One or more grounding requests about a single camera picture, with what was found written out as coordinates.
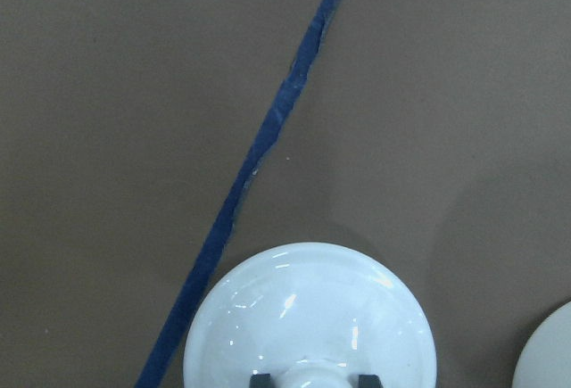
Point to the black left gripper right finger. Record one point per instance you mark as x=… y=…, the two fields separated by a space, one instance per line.
x=369 y=381

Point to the blue tape grid lines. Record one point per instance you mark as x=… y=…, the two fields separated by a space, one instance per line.
x=193 y=289

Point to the white enamel mug blue rim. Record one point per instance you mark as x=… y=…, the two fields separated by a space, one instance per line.
x=545 y=359

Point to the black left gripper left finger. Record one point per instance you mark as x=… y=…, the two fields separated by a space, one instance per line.
x=260 y=381

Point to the white ceramic lid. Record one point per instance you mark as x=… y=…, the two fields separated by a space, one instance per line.
x=311 y=315

